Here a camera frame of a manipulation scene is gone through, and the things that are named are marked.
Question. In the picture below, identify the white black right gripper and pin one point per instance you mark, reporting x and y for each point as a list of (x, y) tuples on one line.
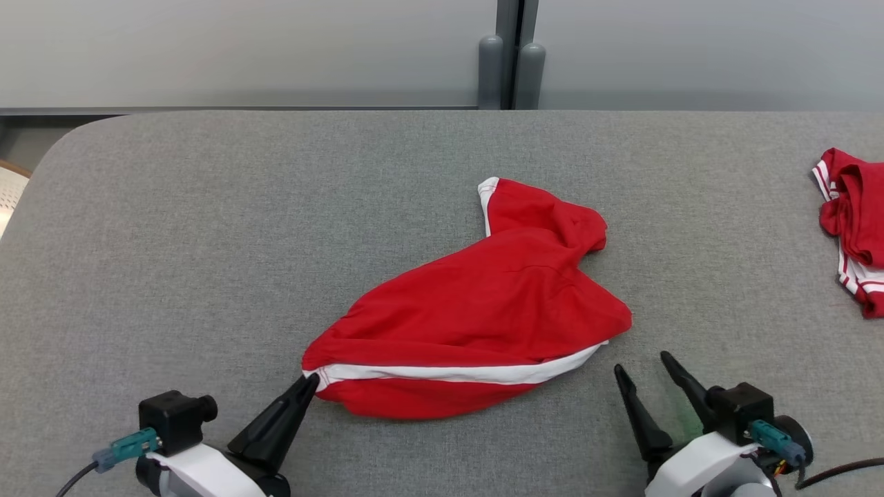
[(704, 469)]

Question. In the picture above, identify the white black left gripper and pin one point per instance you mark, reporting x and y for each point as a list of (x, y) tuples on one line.
[(207, 476)]

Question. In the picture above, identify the red garment with white stripes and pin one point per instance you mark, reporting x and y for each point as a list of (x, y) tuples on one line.
[(483, 304)]

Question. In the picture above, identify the red jersey with navy lettering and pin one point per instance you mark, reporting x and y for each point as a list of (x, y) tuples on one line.
[(860, 207)]

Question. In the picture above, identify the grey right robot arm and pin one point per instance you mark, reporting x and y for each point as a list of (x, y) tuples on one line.
[(749, 490)]

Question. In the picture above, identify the white perforated basket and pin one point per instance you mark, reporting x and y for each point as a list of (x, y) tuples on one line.
[(10, 197)]

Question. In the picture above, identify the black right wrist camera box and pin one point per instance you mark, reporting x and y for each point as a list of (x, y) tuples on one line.
[(742, 407)]

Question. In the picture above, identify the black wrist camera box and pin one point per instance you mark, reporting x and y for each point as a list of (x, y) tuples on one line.
[(742, 407), (173, 421)]

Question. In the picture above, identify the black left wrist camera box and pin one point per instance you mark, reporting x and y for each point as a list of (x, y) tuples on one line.
[(173, 421)]

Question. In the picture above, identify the grey partition base rail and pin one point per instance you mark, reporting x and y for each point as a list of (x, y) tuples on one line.
[(207, 110)]

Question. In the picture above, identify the grey cylindrical post foot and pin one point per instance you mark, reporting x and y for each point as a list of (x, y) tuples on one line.
[(490, 76), (532, 79)]

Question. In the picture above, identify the grey partition post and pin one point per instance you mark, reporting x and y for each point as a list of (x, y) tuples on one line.
[(506, 27)]

